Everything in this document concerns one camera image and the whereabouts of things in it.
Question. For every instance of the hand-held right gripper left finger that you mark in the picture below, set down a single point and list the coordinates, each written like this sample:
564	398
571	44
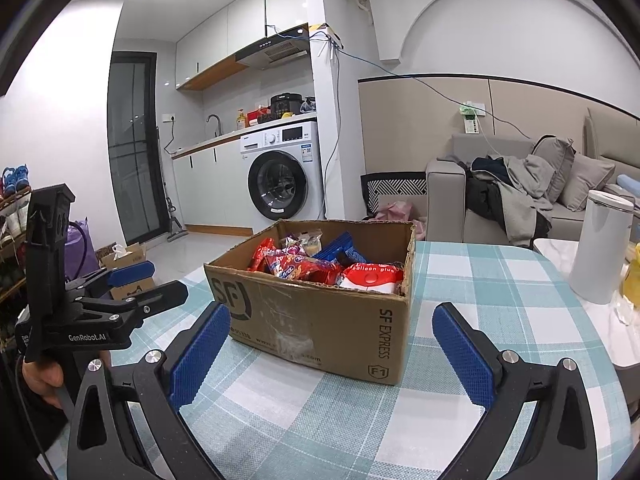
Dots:
200	355

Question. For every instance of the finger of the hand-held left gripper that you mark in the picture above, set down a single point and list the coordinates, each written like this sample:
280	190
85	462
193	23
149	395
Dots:
160	295
130	272

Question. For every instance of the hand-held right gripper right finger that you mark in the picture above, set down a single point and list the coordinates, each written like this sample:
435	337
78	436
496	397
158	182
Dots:
465	355

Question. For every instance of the red chips packet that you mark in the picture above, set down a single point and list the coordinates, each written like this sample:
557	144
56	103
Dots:
262	255

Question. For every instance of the red white glue packet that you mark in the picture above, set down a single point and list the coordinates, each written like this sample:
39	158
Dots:
372	277

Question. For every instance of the brown cardboard box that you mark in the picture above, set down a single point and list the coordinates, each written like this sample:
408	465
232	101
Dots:
320	320

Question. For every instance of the long red snack packet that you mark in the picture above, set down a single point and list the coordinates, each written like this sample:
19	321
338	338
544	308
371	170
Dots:
305	269

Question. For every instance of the clear plastic packet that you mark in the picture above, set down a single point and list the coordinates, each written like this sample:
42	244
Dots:
307	239

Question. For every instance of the blue cookie packet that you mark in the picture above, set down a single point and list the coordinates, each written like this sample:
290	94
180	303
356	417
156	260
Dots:
345	250

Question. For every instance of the person's left forearm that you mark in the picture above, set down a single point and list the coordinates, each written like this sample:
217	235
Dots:
20	420

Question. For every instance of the person's left hand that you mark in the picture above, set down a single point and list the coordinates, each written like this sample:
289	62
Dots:
42	380

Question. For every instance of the small cardboard box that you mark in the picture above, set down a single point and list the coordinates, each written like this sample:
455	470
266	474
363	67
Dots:
127	257

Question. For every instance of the shoe rack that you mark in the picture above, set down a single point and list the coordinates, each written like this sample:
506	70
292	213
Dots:
12	270

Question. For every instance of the purple bag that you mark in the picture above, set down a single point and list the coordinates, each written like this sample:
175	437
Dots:
80	255

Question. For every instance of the floor mop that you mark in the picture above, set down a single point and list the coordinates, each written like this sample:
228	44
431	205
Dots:
172	227

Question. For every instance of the blue shoes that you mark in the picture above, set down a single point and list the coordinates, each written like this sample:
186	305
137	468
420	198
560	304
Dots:
15	180

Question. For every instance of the white kitchen counter cabinet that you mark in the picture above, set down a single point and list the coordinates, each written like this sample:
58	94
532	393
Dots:
210	185

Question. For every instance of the dark glass door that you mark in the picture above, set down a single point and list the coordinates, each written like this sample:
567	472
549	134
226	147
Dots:
132	150

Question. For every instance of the checkered tablecloth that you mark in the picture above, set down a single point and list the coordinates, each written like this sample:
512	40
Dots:
350	425

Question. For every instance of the grey sofa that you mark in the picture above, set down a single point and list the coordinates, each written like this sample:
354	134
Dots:
445	200

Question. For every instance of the white marble side table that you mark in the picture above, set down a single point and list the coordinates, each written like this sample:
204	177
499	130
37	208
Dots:
620	330

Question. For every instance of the pink bag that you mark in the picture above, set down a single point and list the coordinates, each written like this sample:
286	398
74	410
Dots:
397	212

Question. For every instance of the black jacket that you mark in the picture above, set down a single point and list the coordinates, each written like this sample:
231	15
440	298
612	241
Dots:
487	195

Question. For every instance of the white cylindrical container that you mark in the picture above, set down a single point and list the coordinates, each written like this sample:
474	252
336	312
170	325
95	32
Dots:
597	255

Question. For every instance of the white washing machine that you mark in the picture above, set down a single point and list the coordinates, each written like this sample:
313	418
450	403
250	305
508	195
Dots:
280	175

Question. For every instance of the grey hoodie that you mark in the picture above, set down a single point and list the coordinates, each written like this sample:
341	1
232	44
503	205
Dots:
525	195

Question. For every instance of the kitchen faucet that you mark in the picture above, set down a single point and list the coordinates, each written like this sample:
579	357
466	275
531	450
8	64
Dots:
217	124

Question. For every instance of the black white patterned stool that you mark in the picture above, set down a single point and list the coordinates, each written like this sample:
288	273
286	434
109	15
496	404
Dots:
392	192

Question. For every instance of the yellow plastic bag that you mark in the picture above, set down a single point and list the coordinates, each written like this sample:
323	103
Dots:
631	270

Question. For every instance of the yellow bottle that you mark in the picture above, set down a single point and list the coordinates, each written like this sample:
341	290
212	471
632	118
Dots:
241	121

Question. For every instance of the red box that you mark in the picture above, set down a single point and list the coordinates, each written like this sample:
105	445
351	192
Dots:
258	116

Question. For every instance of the grey pillow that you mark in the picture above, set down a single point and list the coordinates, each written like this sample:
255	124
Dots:
555	165
585	182

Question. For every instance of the black rice cooker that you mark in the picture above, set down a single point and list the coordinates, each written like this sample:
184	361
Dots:
286	104

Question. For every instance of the white upper kitchen cabinets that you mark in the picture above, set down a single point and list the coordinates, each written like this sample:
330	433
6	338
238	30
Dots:
225	30

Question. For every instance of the range hood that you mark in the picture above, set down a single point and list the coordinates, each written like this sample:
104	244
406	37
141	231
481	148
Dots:
272	50

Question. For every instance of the white router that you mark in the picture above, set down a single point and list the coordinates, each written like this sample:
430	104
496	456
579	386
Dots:
327	35

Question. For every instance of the wall control panel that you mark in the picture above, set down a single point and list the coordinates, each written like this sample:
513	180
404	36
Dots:
473	122

